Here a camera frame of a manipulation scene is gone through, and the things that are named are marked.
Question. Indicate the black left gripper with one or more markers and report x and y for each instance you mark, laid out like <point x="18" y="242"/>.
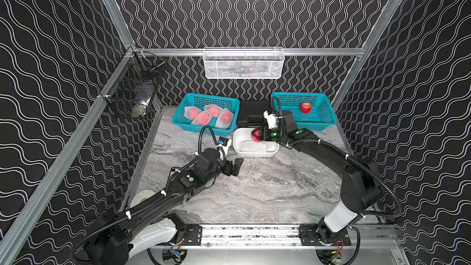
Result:
<point x="228" y="167"/>

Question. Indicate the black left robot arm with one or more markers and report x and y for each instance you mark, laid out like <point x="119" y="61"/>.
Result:
<point x="110" y="242"/>

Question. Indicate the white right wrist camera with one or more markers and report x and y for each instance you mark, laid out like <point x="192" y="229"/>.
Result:
<point x="271" y="120"/>

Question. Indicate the metal base rail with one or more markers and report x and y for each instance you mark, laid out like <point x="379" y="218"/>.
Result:
<point x="364" y="244"/>

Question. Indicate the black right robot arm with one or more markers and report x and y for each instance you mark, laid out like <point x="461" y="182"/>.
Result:
<point x="360" y="186"/>

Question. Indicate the teal basket left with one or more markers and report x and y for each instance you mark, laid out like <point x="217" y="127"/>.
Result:
<point x="200" y="100"/>

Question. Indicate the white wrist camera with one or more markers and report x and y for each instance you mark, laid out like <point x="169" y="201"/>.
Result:
<point x="225" y="144"/>
<point x="271" y="120"/>

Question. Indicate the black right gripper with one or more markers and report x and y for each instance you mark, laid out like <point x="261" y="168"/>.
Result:
<point x="264" y="130"/>

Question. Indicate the white tape roll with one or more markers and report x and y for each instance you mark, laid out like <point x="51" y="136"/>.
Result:
<point x="141" y="197"/>

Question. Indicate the black wire wall basket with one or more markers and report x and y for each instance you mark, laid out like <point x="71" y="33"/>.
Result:
<point x="133" y="93"/>

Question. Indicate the black plastic tool case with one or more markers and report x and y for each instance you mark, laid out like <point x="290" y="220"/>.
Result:
<point x="251" y="113"/>

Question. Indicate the netted apple far left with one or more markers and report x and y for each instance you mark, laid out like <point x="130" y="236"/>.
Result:
<point x="191" y="112"/>

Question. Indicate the clear wall basket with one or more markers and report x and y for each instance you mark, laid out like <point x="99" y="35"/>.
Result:
<point x="243" y="62"/>

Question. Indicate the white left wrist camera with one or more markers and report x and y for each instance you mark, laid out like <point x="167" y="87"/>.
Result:
<point x="225" y="144"/>

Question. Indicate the teal basket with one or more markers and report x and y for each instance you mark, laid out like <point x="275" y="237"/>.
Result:
<point x="200" y="100"/>
<point x="321" y="117"/>

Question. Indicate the teal basket right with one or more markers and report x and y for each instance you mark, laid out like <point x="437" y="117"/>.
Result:
<point x="321" y="117"/>

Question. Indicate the white plastic tub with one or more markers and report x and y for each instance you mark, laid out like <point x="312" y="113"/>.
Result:
<point x="244" y="134"/>

